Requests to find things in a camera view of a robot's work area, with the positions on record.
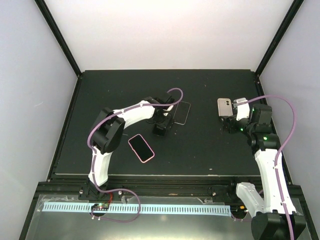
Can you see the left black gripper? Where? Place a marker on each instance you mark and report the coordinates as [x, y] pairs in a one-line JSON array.
[[164, 124]]

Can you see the left black frame post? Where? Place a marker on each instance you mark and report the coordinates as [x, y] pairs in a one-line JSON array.
[[47, 15]]

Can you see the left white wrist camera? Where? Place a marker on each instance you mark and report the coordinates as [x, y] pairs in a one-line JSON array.
[[168, 110]]

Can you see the right controller board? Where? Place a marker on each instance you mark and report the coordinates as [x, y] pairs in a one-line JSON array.
[[238, 209]]

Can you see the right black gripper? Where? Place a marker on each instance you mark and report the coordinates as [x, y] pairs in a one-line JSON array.
[[229, 121]]

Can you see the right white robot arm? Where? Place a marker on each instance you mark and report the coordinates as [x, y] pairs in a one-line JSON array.
[[273, 215]]

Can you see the black frame post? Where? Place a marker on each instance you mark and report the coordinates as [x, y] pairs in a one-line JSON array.
[[47, 15], [283, 27]]

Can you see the black phone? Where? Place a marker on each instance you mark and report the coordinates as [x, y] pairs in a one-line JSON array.
[[159, 131]]

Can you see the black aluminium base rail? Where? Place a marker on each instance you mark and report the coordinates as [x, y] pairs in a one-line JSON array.
[[216, 189]]

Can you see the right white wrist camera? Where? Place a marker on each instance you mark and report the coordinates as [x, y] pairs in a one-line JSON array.
[[242, 108]]

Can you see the beige phone case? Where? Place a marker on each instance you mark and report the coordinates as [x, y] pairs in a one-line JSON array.
[[224, 106]]

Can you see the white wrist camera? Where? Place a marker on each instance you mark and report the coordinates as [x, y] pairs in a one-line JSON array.
[[242, 108], [168, 110]]

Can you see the light blue slotted cable duct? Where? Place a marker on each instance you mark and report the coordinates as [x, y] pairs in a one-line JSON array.
[[151, 209]]

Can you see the controller board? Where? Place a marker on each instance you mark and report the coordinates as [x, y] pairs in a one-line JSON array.
[[100, 207], [238, 209]]

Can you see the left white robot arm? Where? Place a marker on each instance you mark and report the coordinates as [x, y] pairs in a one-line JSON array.
[[106, 134]]

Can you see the left controller board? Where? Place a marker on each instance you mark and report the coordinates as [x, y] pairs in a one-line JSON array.
[[100, 207]]

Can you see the right black frame post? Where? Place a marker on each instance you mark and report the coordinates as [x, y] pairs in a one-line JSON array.
[[283, 27]]

